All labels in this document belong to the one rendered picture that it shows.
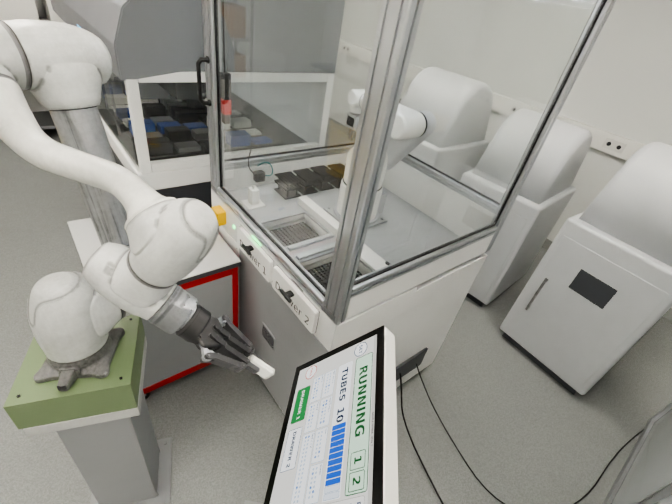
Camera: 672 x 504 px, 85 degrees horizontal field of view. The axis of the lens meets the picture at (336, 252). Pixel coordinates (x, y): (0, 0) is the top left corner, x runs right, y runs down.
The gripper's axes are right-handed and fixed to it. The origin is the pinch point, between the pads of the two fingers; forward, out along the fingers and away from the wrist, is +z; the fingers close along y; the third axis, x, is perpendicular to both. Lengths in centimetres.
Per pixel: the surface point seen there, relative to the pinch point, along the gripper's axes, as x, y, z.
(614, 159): -150, 263, 193
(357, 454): -16.0, -18.2, 16.4
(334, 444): -9.9, -14.4, 16.2
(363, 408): -17.5, -9.2, 16.6
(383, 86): -57, 32, -22
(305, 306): 10.4, 43.2, 17.4
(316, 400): -3.0, -1.4, 16.0
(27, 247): 204, 152, -93
